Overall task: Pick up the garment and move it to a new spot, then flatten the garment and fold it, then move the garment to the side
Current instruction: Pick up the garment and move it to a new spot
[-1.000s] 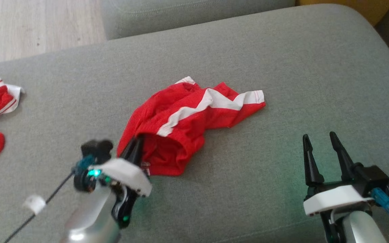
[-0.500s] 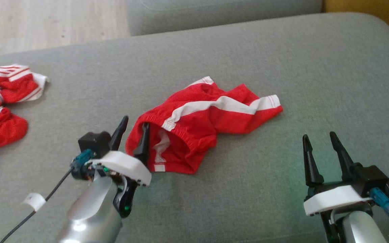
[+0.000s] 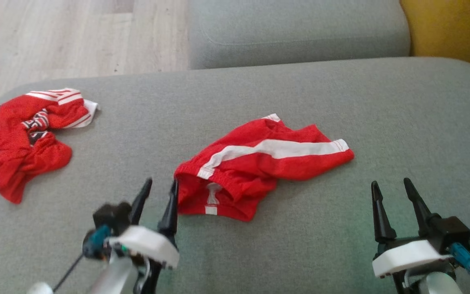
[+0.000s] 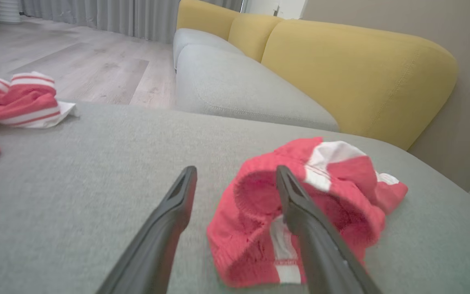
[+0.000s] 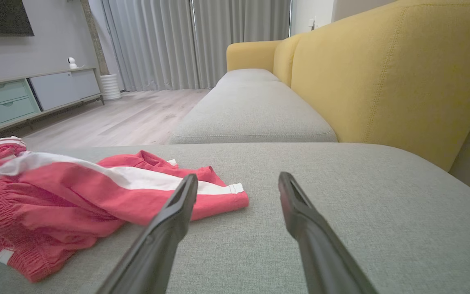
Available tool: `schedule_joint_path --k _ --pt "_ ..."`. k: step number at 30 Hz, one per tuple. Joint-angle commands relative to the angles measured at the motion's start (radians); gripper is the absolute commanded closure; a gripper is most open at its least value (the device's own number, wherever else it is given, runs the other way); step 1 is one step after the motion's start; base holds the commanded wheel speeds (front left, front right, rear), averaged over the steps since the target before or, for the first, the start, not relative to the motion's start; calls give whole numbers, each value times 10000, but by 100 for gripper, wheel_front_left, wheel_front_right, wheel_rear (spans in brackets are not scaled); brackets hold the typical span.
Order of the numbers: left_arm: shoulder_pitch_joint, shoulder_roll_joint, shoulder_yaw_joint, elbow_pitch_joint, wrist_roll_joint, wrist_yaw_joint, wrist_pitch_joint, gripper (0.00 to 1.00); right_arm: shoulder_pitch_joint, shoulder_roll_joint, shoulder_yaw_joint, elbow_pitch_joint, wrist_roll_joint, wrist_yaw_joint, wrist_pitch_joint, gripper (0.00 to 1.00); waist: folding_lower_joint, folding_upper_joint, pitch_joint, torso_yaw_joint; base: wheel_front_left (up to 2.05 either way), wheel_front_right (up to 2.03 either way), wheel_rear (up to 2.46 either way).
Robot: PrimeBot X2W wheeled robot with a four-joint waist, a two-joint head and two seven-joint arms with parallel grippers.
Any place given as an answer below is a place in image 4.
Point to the red garment with white sleeves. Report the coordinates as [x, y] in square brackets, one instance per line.
[23, 102]

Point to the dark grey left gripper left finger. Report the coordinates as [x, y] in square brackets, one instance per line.
[165, 228]

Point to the small red white garment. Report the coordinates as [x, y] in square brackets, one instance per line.
[251, 204]

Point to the white ribbed floor vase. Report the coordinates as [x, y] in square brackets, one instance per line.
[8, 10]

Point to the yellow sofa back cushion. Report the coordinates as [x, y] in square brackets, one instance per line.
[202, 16]
[361, 77]
[251, 34]

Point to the white door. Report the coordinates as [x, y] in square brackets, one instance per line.
[276, 7]

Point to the grey pleated curtain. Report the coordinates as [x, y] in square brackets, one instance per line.
[108, 14]

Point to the grey sofa seat cushion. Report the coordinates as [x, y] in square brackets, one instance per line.
[239, 85]
[194, 38]

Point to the large grey sofa chaise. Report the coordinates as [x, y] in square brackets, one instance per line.
[96, 163]

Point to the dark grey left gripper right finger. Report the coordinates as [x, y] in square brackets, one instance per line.
[320, 253]

